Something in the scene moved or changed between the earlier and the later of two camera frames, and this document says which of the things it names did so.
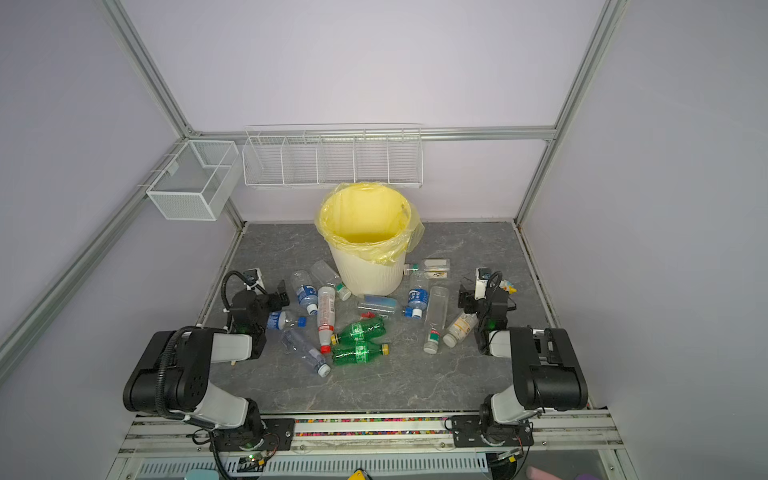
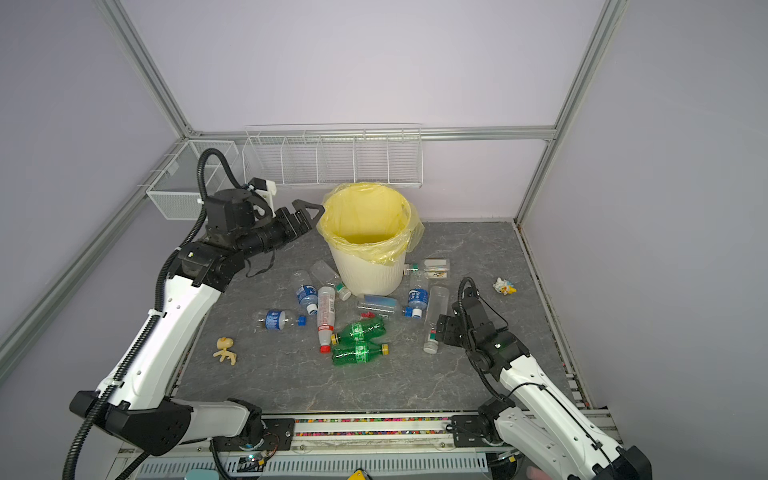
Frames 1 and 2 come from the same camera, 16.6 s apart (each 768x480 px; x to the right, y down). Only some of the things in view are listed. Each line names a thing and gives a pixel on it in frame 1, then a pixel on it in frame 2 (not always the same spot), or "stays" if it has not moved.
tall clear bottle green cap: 436,316 stays
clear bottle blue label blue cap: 279,320 stays
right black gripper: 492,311 to 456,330
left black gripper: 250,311 to 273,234
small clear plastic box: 436,268 stays
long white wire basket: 319,155 stays
